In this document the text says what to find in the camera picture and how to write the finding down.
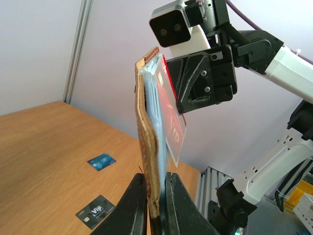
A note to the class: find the blue VIP card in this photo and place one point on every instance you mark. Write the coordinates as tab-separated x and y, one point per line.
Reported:
101	162

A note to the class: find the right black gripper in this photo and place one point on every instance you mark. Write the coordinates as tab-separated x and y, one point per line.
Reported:
186	70

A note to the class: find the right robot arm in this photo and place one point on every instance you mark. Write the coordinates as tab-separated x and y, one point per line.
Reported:
233	135

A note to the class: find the white perforated basket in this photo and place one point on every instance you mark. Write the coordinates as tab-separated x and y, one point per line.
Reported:
304	211

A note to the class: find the red VIP card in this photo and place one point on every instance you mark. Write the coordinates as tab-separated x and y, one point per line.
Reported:
174	122

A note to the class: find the yellow storage bin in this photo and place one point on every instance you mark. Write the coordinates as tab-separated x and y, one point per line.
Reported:
296	194

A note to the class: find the right aluminium corner post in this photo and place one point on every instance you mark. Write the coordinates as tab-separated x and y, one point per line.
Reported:
77	48

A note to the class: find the brown leather card holder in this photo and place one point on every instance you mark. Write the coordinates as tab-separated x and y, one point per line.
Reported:
149	148

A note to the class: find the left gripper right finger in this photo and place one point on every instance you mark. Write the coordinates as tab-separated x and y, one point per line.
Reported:
182	217

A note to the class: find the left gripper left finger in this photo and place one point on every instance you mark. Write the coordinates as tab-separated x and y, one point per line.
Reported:
130	215

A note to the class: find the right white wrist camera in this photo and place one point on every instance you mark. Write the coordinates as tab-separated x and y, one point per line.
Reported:
177	26

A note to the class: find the black VIP card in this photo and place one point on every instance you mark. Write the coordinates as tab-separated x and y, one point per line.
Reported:
95	212

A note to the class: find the aluminium rail frame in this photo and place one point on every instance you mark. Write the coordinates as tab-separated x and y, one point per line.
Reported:
209	181

